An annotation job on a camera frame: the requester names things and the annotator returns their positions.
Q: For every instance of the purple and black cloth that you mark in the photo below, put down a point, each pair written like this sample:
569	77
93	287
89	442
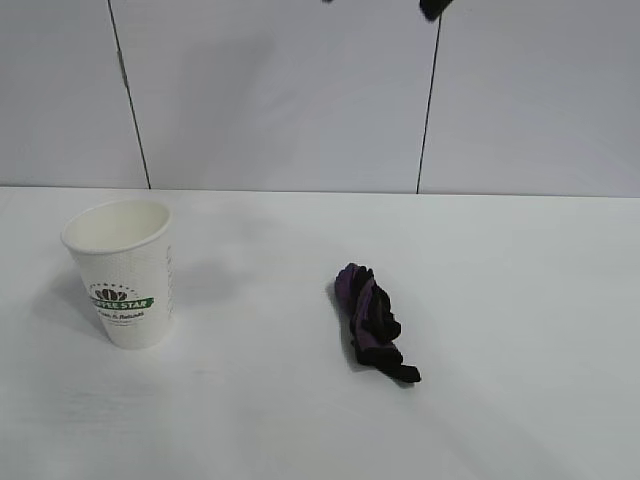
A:
370	320

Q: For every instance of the white paper coffee cup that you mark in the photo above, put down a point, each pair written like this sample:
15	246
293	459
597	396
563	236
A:
130	280

